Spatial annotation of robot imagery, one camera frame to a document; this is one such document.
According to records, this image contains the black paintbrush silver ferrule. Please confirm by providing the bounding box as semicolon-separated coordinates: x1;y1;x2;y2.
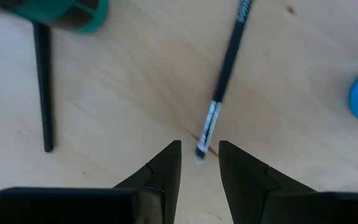
194;0;254;165
32;22;55;153

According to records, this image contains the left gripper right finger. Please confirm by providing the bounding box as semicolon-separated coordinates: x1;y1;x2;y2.
218;140;358;224

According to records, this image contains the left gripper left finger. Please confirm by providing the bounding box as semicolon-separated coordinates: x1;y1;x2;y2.
0;139;182;224

